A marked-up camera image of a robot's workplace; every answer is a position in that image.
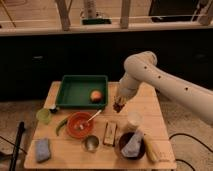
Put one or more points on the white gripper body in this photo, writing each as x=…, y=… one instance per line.
x=120, y=100

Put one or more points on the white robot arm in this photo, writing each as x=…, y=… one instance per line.
x=141, y=67

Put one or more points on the white paper cup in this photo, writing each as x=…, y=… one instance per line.
x=134, y=120

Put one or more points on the metal cup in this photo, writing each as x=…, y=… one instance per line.
x=91, y=143

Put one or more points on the light green plastic cup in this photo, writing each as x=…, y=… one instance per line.
x=43, y=116

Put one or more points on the orange peach fruit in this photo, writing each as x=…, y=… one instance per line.
x=95, y=96

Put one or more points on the wooden block toy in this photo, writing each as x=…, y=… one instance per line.
x=110, y=133

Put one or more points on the dark brown plate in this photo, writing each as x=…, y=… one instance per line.
x=122, y=141

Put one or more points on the wooden folding table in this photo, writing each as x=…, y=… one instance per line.
x=68, y=153

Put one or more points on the green plastic tray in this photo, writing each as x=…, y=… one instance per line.
x=75, y=91

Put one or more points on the metal spoon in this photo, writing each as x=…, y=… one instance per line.
x=90, y=119

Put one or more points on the red bowl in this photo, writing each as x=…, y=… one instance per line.
x=72, y=126

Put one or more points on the grey folded cloth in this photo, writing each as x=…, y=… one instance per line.
x=132, y=148

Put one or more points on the green chili pepper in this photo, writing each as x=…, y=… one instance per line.
x=60, y=125

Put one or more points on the small dark object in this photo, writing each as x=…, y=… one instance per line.
x=53, y=109

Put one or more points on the blue sponge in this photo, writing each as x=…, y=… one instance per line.
x=42, y=150

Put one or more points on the black pole stand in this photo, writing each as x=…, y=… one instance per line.
x=21, y=129

